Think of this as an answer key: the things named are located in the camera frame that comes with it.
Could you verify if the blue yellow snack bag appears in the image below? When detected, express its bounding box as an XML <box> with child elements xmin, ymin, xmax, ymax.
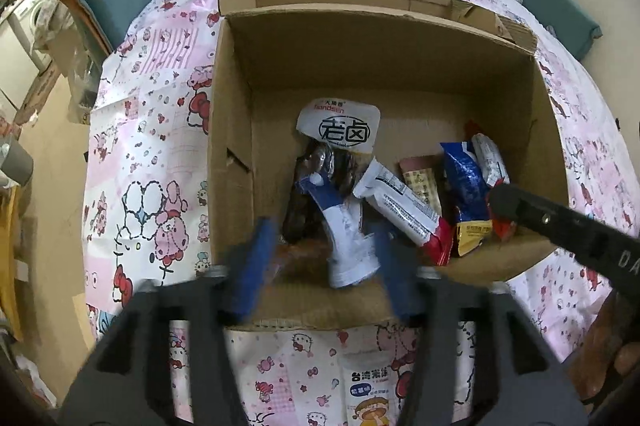
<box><xmin>440</xmin><ymin>142</ymin><xmax>492</xmax><ymax>258</ymax></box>

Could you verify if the small red candy packet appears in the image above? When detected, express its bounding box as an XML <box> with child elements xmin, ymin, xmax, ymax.
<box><xmin>464</xmin><ymin>120</ymin><xmax>516</xmax><ymax>242</ymax></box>

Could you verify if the white clear snack packet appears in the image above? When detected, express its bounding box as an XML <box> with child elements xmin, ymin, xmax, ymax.
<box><xmin>471</xmin><ymin>133</ymin><xmax>510</xmax><ymax>187</ymax></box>

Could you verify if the blue white snack packet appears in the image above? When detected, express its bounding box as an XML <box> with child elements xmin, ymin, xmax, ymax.
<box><xmin>297</xmin><ymin>172</ymin><xmax>380</xmax><ymax>288</ymax></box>

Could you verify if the white washing machine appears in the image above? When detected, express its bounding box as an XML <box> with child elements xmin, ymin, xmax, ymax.
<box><xmin>8</xmin><ymin>0</ymin><xmax>51</xmax><ymax>72</ymax></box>

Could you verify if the red white snack bar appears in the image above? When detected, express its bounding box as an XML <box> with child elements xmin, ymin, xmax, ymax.
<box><xmin>352</xmin><ymin>158</ymin><xmax>454</xmax><ymax>267</ymax></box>

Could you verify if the beige patterned snack bar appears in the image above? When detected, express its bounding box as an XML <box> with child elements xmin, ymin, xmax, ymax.
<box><xmin>399</xmin><ymin>155</ymin><xmax>444</xmax><ymax>217</ymax></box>

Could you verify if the white rice cake packet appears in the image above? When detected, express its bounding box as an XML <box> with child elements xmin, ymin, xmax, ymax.
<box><xmin>342</xmin><ymin>359</ymin><xmax>393</xmax><ymax>426</ymax></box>

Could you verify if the clear brown snack packet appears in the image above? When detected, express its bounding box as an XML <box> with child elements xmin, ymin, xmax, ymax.
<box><xmin>268</xmin><ymin>238</ymin><xmax>330</xmax><ymax>284</ymax></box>

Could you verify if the pink cartoon bed sheet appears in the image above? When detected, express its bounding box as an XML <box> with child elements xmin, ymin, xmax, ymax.
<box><xmin>82</xmin><ymin>0</ymin><xmax>639</xmax><ymax>425</ymax></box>

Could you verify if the dark braised snack packet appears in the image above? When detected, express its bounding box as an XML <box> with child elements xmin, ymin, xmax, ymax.
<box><xmin>281</xmin><ymin>97</ymin><xmax>381</xmax><ymax>244</ymax></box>

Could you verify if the grey trash bin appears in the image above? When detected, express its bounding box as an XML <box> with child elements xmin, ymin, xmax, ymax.
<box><xmin>0</xmin><ymin>135</ymin><xmax>34</xmax><ymax>189</ymax></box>

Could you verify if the person right hand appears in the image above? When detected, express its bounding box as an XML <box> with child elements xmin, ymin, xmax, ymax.
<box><xmin>567</xmin><ymin>290</ymin><xmax>639</xmax><ymax>412</ymax></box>

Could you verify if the brown cardboard box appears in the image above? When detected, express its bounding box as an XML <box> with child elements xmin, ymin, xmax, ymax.
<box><xmin>206</xmin><ymin>0</ymin><xmax>572</xmax><ymax>333</ymax></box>

